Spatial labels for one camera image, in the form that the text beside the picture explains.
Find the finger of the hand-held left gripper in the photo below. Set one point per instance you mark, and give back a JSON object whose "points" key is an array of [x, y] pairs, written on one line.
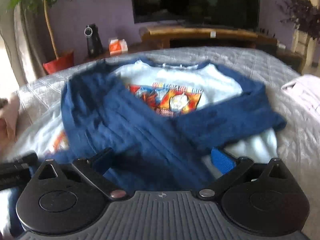
{"points": [[15, 172]]}

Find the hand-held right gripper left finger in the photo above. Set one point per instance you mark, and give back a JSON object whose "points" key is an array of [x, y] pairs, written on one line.
{"points": [[102, 161]]}

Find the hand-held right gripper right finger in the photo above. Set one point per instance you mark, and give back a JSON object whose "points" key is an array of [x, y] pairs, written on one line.
{"points": [[221, 161]]}

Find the white and blue printed shirt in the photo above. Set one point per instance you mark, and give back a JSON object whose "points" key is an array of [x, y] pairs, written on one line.
{"points": [[112, 120]]}

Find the pink folded garment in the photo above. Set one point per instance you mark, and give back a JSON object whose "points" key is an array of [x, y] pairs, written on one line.
{"points": [[7, 120]]}

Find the potted tree in red pot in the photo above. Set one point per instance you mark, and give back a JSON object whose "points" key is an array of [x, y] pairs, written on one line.
{"points": [[60, 63]]}

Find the white folded garment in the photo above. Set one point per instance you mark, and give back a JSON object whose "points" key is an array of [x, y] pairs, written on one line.
{"points": [[305, 92]]}

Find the orange tissue pack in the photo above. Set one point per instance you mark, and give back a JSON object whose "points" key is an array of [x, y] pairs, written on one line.
{"points": [[117, 47]]}

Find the dark low side table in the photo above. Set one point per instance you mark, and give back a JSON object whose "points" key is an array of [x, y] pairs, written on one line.
{"points": [[135, 48]]}

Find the black cylindrical appliance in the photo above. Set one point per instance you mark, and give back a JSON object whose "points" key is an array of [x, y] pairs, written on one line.
{"points": [[95, 42]]}

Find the dark low cabinet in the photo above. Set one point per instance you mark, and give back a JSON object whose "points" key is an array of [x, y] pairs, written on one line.
{"points": [[287, 57]]}

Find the small white box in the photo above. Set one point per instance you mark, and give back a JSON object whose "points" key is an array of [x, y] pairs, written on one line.
{"points": [[281, 46]]}

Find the beige curtain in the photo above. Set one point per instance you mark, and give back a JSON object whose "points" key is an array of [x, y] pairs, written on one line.
{"points": [[27, 42]]}

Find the wooden television stand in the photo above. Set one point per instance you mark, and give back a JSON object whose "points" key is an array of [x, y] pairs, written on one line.
{"points": [[180, 32]]}

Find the black television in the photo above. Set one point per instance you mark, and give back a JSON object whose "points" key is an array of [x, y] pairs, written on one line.
{"points": [[195, 2]]}

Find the dried purple plant in vase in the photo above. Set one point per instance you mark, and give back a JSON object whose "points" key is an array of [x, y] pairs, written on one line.
{"points": [[305, 12]]}

